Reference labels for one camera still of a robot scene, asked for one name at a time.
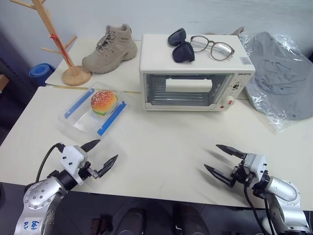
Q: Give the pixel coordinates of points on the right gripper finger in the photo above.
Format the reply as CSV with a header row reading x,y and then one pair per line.
x,y
231,151
218,174

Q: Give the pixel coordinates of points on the toy hamburger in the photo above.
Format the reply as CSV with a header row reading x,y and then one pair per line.
x,y
104,100

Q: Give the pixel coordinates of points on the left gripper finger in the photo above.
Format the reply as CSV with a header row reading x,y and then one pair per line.
x,y
91,145
107,166

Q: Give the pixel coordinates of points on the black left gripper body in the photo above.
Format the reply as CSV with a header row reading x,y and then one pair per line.
x,y
85,172

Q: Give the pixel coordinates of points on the wooden branch rack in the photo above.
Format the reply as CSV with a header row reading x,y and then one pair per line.
x,y
75,77

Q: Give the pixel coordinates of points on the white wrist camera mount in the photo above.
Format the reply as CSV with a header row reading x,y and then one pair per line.
x,y
72,156
258,162

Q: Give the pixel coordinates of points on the brown frame eyeglasses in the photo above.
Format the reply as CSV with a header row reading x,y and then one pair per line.
x,y
212,44

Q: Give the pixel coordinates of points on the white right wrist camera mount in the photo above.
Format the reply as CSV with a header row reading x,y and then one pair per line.
x,y
258,162

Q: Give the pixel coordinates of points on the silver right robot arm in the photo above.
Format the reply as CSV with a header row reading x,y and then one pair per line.
x,y
283,191

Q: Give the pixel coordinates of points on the grey hat in plastic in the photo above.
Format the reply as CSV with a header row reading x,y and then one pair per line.
x,y
281,123

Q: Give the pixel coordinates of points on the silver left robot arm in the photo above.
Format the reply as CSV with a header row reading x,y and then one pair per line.
x,y
36,195

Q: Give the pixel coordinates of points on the black sunglasses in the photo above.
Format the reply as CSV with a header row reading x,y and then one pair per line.
x,y
182,52

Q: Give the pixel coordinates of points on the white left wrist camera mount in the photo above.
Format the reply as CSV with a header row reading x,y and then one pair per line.
x,y
72,156

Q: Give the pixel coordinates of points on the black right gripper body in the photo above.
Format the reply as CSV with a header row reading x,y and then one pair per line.
x,y
240,175

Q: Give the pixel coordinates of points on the white toaster oven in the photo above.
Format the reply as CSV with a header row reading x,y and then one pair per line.
x,y
159,54

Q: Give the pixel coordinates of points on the red ribbon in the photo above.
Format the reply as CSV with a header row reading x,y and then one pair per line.
x,y
60,46

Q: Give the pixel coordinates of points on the clear container with blue clips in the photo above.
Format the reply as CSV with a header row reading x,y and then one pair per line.
x,y
80,122

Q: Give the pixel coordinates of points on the blue rolled mat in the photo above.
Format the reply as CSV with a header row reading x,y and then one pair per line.
x,y
40,73

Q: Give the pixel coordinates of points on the blue container latch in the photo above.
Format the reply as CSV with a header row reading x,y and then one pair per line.
x,y
78,101
111,118

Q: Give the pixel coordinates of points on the tan hiking boot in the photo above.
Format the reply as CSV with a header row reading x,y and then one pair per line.
x,y
115,52

